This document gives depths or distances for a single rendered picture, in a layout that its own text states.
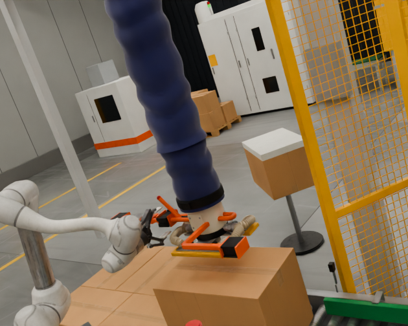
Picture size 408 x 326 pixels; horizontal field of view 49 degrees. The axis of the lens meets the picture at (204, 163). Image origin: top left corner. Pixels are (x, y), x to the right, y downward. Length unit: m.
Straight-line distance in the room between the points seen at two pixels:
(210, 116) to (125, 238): 7.61
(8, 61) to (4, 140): 2.12
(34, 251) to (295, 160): 2.14
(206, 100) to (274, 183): 5.94
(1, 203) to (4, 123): 10.70
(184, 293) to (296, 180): 1.81
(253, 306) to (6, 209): 1.13
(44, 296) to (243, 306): 1.00
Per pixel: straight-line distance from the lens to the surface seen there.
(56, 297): 2.44
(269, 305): 2.03
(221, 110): 9.73
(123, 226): 1.89
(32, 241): 2.34
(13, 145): 12.83
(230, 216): 2.03
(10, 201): 2.14
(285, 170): 3.64
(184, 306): 2.24
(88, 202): 5.95
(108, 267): 2.02
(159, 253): 3.64
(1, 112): 12.82
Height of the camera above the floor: 2.01
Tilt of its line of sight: 15 degrees down
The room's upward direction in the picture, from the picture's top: 18 degrees counter-clockwise
